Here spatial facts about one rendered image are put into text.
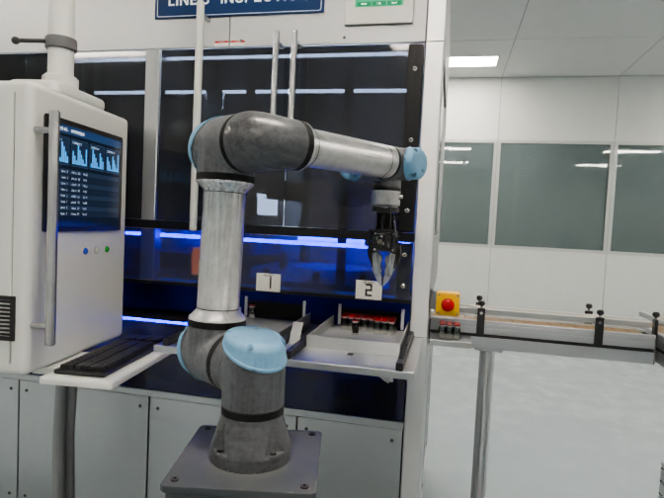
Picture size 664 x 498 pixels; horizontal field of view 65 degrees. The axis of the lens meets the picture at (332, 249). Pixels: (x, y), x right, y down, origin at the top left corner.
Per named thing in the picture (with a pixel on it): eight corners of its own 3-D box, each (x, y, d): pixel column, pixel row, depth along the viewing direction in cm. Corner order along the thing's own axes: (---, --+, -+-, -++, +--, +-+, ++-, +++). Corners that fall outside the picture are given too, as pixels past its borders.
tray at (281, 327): (239, 316, 187) (240, 306, 187) (309, 322, 181) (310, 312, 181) (194, 335, 154) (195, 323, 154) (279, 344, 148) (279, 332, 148)
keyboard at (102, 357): (128, 340, 176) (128, 332, 175) (169, 343, 174) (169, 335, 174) (52, 373, 136) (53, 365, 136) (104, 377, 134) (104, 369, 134)
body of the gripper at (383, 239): (366, 252, 136) (369, 206, 136) (371, 250, 145) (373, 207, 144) (395, 254, 135) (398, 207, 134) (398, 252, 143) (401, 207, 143)
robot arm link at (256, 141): (259, 98, 88) (432, 139, 122) (223, 106, 96) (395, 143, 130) (256, 167, 89) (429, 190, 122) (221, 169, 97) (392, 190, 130)
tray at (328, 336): (332, 324, 179) (333, 314, 179) (408, 332, 174) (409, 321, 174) (305, 347, 146) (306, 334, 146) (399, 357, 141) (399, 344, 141)
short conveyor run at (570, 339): (428, 344, 174) (430, 296, 173) (429, 335, 189) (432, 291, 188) (656, 366, 159) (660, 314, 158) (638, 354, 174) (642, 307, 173)
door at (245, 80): (157, 219, 185) (162, 50, 182) (283, 225, 175) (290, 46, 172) (156, 219, 185) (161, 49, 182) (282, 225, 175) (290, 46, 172)
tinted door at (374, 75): (284, 225, 175) (291, 46, 172) (414, 232, 166) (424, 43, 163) (284, 225, 175) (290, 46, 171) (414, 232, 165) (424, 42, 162)
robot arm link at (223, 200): (207, 398, 98) (223, 104, 96) (170, 377, 109) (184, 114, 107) (259, 387, 106) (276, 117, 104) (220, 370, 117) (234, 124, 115)
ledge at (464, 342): (430, 336, 178) (431, 330, 178) (469, 339, 175) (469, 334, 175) (429, 345, 165) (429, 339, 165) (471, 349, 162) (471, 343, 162)
